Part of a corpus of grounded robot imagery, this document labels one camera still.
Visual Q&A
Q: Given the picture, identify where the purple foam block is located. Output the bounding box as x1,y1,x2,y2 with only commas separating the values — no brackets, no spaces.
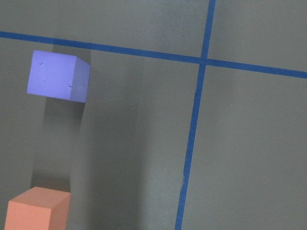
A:
27,50,91,103

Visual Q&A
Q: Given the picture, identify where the orange foam block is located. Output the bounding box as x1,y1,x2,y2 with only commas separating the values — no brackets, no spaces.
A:
4,187,71,230

